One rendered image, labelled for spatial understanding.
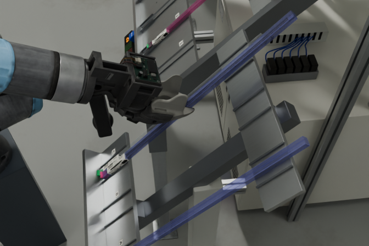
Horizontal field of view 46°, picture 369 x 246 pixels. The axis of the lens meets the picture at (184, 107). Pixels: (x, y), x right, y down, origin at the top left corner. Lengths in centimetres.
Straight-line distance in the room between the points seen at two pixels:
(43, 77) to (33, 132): 145
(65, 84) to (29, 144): 141
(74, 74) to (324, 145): 87
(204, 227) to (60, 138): 113
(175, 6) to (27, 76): 70
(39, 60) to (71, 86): 6
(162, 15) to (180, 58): 22
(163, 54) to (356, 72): 49
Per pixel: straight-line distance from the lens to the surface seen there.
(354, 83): 115
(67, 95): 67
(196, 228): 105
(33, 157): 202
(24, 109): 121
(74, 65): 67
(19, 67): 65
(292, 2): 96
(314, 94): 136
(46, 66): 66
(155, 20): 132
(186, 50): 111
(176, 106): 75
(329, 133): 131
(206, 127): 200
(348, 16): 166
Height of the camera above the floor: 162
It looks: 52 degrees down
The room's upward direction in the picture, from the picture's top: straight up
